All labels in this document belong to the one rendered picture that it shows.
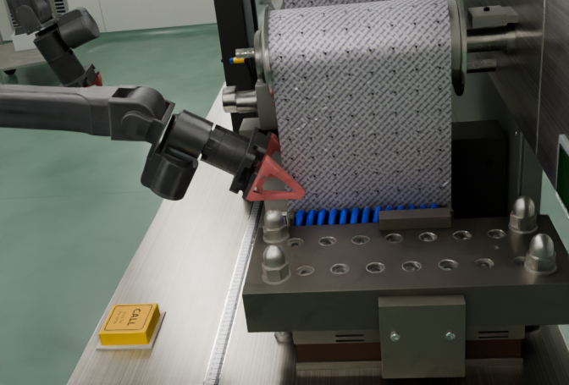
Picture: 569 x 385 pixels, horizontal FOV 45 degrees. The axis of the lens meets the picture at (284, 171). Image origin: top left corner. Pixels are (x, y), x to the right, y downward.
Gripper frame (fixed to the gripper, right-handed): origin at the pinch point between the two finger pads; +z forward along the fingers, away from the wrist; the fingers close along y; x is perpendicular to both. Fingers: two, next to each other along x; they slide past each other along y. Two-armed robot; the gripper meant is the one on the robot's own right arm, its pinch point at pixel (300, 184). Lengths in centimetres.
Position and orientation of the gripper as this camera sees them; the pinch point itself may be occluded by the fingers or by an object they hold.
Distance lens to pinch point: 98.9
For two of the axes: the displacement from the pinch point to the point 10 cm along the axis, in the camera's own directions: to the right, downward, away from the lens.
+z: 9.1, 4.1, 1.1
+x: 4.1, -8.1, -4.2
